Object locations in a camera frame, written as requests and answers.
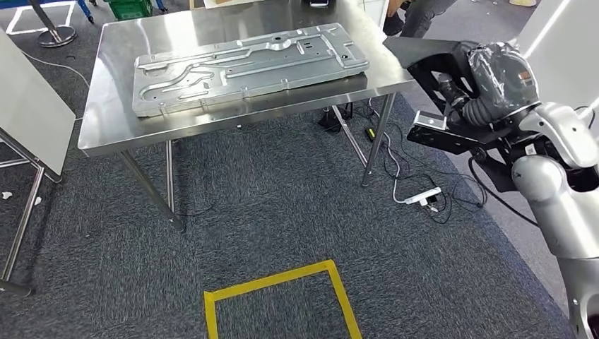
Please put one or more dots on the white power strip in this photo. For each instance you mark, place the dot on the white power strip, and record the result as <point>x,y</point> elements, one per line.
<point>422,196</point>

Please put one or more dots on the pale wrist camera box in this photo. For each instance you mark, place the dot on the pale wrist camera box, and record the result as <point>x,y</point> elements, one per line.
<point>430,120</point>

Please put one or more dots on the person's leg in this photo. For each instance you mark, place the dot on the person's leg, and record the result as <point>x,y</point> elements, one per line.
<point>421,18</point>

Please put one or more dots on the stamped grey metal panel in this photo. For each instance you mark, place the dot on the stamped grey metal panel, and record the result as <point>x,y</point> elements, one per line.
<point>243,70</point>

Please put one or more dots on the black plastic slotted part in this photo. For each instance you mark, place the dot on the black plastic slotted part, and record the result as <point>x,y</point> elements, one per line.
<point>421,51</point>

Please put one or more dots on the small white cabinet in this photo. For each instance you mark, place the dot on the small white cabinet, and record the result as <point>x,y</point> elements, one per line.
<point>374,11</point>

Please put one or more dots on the steel frame side table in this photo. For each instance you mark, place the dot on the steel frame side table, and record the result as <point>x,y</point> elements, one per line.
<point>21,229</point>

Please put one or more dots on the blue metal stand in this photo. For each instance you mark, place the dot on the blue metal stand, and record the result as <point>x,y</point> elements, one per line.
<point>85,11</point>

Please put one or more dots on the yellow floor tape square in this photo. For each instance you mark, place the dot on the yellow floor tape square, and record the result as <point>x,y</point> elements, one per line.
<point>271,279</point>

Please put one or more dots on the black floor adapter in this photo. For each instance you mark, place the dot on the black floor adapter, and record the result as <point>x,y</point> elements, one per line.
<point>332,121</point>

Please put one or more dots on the stainless steel workbench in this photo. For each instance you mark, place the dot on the stainless steel workbench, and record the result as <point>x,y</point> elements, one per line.
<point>112,93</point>

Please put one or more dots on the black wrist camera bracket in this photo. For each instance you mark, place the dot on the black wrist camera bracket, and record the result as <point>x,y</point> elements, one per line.
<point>458,142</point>

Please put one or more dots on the white display counter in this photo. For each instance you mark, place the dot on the white display counter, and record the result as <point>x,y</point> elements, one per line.
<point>561,28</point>

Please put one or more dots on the white paper scrap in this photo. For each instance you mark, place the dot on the white paper scrap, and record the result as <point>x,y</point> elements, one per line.
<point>6,195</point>

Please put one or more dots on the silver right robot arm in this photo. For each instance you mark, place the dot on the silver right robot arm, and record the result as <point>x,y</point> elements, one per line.
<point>561,224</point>

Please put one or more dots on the chrome stanchion post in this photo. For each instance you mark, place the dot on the chrome stanchion post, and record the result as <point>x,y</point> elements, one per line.
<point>56,36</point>

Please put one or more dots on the black yellow tool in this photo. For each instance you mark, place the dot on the black yellow tool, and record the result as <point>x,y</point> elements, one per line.
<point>370,134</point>

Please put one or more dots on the white board panel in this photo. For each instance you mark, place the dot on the white board panel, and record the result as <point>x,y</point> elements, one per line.
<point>32,107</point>

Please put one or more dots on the green plastic crate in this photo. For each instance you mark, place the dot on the green plastic crate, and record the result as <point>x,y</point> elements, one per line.
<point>128,9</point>

